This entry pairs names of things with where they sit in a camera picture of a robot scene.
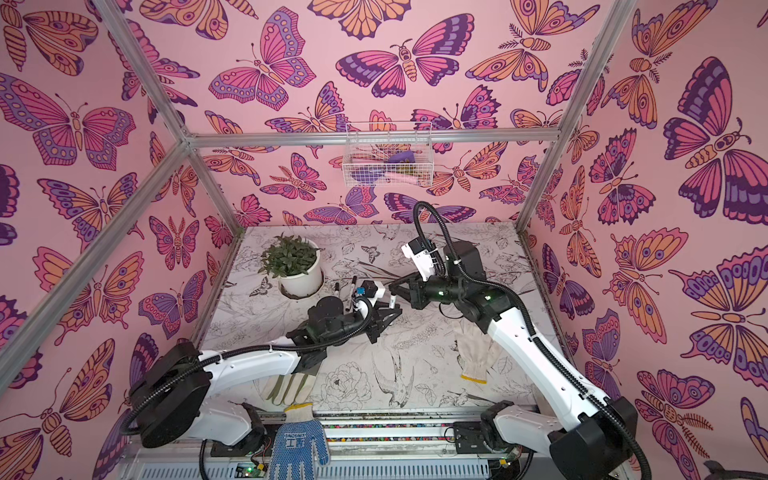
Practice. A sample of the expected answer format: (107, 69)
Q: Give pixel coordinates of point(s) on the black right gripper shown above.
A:
(417, 290)

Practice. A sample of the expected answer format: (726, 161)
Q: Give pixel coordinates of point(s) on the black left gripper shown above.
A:
(374, 324)

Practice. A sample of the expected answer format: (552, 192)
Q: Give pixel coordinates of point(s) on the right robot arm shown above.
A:
(596, 434)

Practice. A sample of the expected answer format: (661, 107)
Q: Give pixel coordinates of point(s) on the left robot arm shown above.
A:
(174, 398)

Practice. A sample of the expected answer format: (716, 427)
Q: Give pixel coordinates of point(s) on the white knit glove on table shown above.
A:
(478, 352)

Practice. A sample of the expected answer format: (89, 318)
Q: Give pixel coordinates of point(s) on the white plant pot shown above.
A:
(303, 285)

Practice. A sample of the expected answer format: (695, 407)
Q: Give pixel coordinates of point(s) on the green potted plant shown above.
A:
(288, 256)

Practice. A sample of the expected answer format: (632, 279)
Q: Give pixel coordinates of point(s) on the grey white work glove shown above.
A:
(289, 390)

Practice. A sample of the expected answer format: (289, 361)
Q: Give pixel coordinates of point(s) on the blue dotted glove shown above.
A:
(300, 446)

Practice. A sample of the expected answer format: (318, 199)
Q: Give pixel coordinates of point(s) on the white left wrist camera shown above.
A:
(372, 290)

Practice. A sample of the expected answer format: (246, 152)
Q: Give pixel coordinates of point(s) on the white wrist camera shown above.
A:
(372, 290)
(422, 256)

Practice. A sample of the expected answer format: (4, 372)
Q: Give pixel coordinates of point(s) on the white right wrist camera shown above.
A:
(422, 256)

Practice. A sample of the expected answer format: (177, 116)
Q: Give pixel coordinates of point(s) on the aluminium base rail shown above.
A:
(403, 444)

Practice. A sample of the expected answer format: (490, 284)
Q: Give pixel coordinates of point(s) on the wire wall basket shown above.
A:
(394, 153)

